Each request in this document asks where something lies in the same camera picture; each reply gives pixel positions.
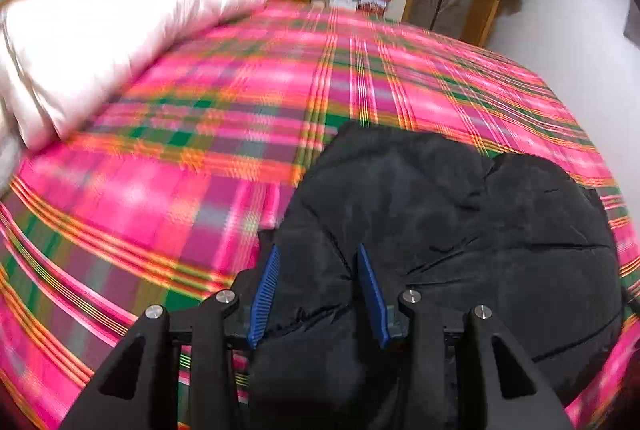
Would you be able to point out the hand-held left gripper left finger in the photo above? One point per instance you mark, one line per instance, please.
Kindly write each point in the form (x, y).
(262, 305)

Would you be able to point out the white duvet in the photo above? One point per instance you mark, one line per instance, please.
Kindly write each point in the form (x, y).
(100, 45)

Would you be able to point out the pink plaid bed sheet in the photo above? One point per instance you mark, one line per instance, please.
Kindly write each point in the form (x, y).
(200, 180)

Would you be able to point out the black padded jacket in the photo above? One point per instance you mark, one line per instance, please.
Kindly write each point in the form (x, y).
(450, 220)

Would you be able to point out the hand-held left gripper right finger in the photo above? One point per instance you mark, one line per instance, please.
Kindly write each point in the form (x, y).
(374, 300)

